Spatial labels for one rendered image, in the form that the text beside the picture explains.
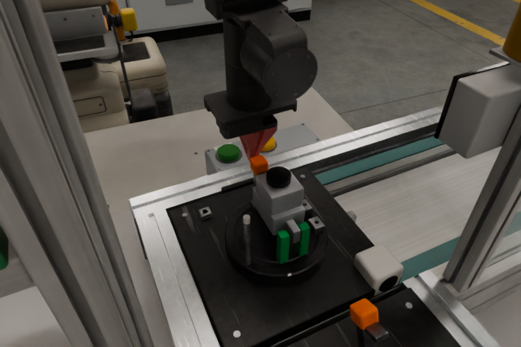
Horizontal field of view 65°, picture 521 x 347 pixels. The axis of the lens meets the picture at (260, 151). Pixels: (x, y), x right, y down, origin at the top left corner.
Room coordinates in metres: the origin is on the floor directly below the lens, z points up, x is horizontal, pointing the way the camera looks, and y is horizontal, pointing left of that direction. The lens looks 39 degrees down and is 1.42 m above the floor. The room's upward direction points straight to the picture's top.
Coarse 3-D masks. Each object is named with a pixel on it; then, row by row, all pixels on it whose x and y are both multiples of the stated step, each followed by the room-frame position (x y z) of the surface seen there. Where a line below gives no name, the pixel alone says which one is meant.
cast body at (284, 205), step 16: (272, 176) 0.36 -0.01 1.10; (288, 176) 0.36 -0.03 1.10; (256, 192) 0.38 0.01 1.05; (272, 192) 0.34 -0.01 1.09; (288, 192) 0.35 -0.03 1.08; (272, 208) 0.33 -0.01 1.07; (288, 208) 0.34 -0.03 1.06; (304, 208) 0.35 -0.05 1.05; (272, 224) 0.33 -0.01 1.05; (288, 224) 0.33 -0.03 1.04
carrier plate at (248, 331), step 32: (320, 192) 0.46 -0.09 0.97; (192, 224) 0.40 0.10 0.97; (224, 224) 0.40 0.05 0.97; (352, 224) 0.40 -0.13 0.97; (192, 256) 0.34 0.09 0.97; (224, 256) 0.34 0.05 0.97; (352, 256) 0.34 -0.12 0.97; (224, 288) 0.29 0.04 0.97; (256, 288) 0.29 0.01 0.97; (288, 288) 0.29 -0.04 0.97; (320, 288) 0.29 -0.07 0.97; (352, 288) 0.29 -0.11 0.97; (224, 320) 0.25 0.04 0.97; (256, 320) 0.25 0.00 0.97; (288, 320) 0.25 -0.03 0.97; (320, 320) 0.26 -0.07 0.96
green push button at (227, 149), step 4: (228, 144) 0.58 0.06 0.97; (232, 144) 0.58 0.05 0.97; (220, 148) 0.57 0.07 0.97; (224, 148) 0.57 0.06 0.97; (228, 148) 0.57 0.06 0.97; (232, 148) 0.57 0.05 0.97; (236, 148) 0.57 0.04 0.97; (220, 152) 0.56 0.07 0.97; (224, 152) 0.56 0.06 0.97; (228, 152) 0.56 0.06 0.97; (232, 152) 0.56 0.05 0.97; (236, 152) 0.56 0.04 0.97; (220, 156) 0.55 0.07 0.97; (224, 156) 0.55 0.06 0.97; (228, 156) 0.55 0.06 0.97; (232, 156) 0.55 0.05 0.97; (236, 156) 0.55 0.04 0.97; (224, 160) 0.55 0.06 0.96; (228, 160) 0.55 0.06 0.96; (232, 160) 0.55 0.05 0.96
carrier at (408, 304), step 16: (384, 304) 0.27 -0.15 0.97; (400, 304) 0.27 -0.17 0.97; (416, 304) 0.27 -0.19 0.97; (384, 320) 0.25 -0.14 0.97; (400, 320) 0.25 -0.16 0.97; (416, 320) 0.25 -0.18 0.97; (432, 320) 0.25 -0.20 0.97; (320, 336) 0.23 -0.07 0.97; (336, 336) 0.23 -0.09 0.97; (352, 336) 0.23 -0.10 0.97; (400, 336) 0.23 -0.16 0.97; (416, 336) 0.23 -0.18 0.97; (432, 336) 0.23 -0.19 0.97; (448, 336) 0.23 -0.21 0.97
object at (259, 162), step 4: (256, 156) 0.42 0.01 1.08; (260, 156) 0.42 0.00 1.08; (252, 160) 0.41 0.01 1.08; (256, 160) 0.41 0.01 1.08; (260, 160) 0.41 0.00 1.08; (264, 160) 0.41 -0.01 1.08; (252, 164) 0.41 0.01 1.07; (256, 164) 0.41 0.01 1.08; (260, 164) 0.41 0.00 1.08; (264, 164) 0.41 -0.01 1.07; (252, 168) 0.41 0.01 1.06; (256, 168) 0.40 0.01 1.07; (260, 168) 0.41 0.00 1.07; (264, 168) 0.41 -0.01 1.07; (256, 172) 0.40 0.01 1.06; (260, 172) 0.41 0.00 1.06; (264, 172) 0.41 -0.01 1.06; (256, 176) 0.41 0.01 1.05; (256, 184) 0.41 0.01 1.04
